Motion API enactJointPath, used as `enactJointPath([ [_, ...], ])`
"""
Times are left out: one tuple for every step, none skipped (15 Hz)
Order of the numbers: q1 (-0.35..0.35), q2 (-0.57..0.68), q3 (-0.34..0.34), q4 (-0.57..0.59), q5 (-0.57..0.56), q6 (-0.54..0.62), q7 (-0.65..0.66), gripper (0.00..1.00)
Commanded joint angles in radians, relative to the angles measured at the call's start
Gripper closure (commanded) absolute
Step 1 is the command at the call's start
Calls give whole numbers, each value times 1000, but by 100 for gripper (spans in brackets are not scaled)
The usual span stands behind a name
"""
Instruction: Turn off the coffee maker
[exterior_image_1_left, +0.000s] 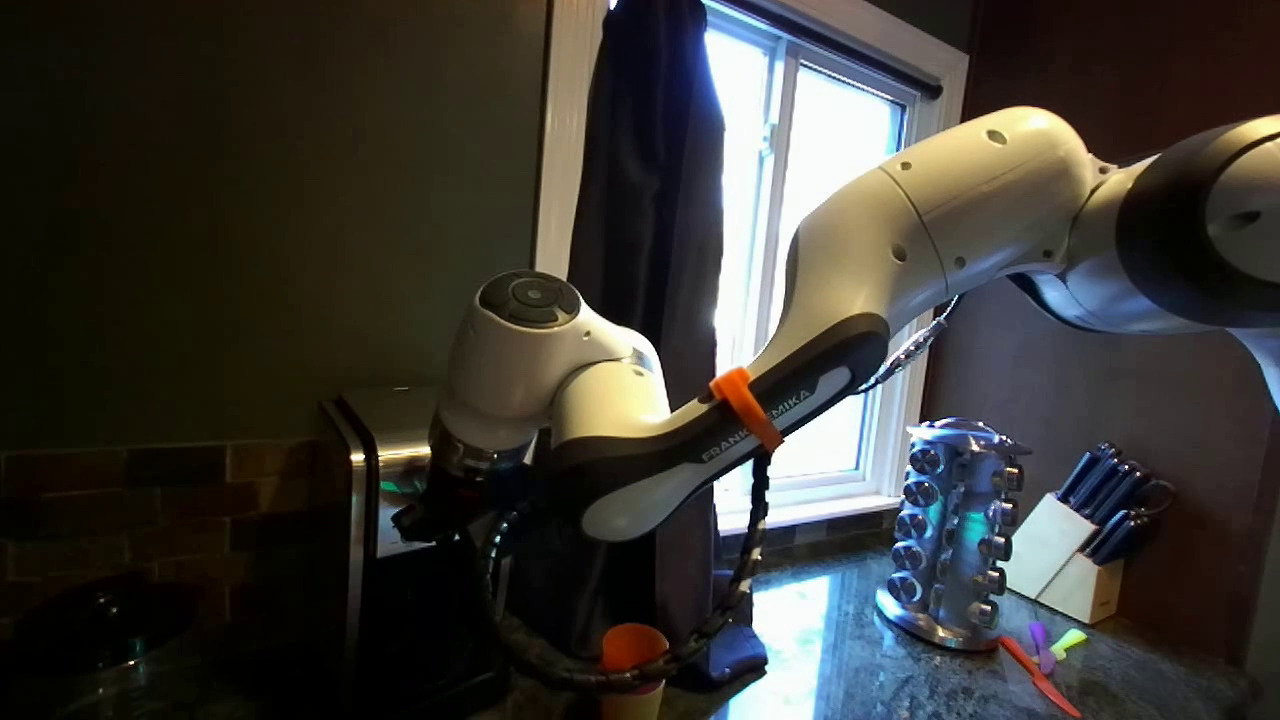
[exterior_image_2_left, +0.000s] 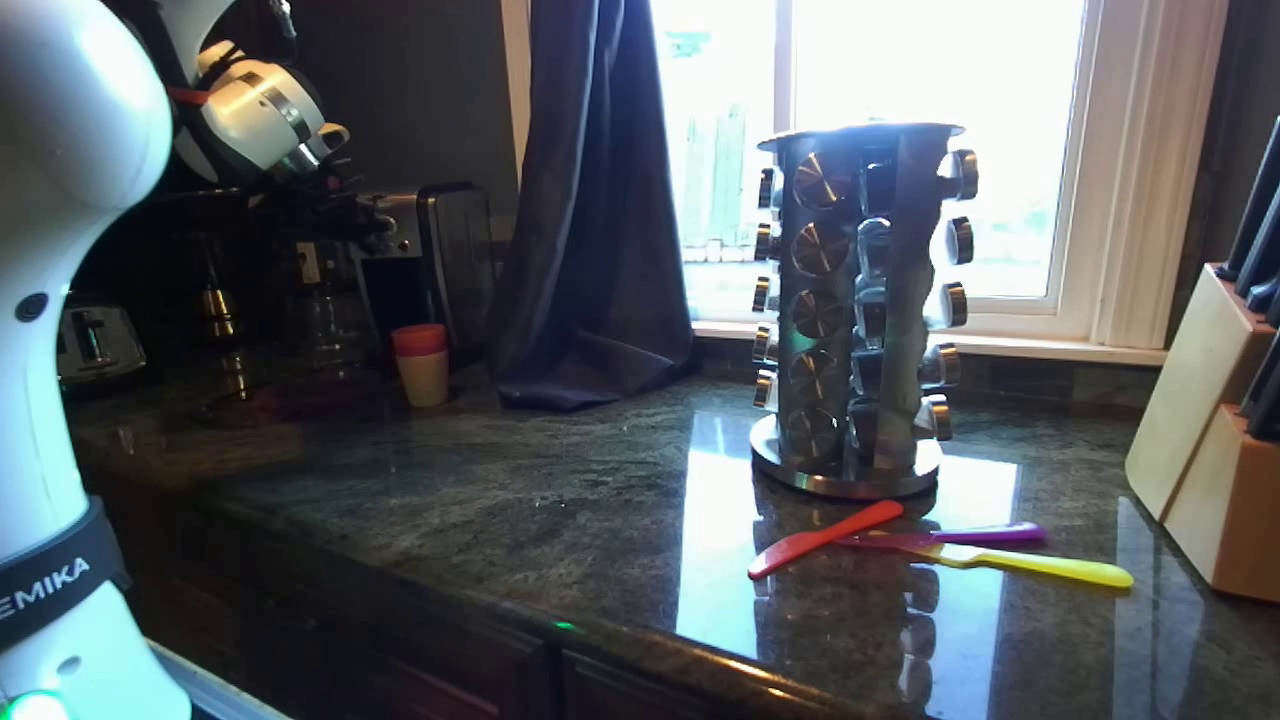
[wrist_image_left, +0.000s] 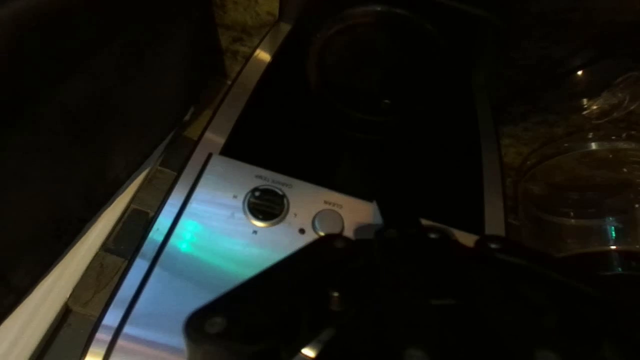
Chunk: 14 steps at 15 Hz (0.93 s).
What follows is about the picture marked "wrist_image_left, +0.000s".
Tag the glass coffee carafe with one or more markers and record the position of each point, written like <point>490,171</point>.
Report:
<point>581,172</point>

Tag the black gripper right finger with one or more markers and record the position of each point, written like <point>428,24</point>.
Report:
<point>521,307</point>

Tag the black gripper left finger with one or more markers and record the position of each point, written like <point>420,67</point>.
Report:
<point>280,307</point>

